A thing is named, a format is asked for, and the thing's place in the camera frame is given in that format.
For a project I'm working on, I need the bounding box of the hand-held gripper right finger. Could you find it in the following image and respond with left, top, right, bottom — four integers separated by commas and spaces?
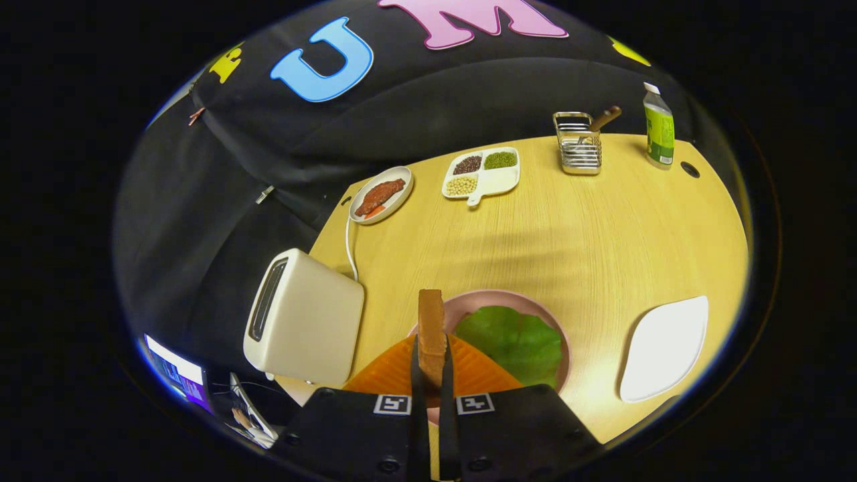
439, 335, 603, 481

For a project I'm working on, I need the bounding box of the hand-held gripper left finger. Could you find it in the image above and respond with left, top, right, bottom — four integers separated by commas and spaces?
271, 335, 433, 481

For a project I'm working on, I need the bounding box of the plain bread slice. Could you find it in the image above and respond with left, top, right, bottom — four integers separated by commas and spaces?
418, 289, 448, 389

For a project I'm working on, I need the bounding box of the green lettuce leaf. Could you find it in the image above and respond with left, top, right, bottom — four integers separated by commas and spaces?
455, 306, 564, 389

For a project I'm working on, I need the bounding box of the pink plate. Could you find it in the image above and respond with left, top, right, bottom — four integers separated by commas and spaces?
407, 289, 572, 426

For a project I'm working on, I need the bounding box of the white toaster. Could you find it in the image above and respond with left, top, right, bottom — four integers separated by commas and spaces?
242, 248, 366, 388

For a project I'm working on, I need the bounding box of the round beige plate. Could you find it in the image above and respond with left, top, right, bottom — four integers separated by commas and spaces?
349, 166, 414, 225

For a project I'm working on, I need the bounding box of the brown meat steak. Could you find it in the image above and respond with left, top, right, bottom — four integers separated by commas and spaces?
354, 178, 406, 217

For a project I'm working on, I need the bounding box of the white square plate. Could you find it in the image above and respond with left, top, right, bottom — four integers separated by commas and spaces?
619, 295, 710, 404

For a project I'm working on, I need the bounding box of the white divided bean dish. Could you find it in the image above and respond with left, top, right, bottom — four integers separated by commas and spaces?
441, 147, 521, 207

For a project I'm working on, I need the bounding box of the computer monitor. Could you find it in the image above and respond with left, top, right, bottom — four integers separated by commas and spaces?
143, 335, 208, 409

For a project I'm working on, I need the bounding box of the black backdrop cloth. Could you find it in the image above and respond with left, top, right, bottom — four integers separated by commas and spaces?
114, 0, 737, 376

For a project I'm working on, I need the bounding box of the green label bottle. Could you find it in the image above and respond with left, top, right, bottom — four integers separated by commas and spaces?
643, 82, 676, 170

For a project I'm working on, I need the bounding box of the metal wire utensil holder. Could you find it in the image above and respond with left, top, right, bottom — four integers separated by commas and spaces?
553, 111, 603, 176

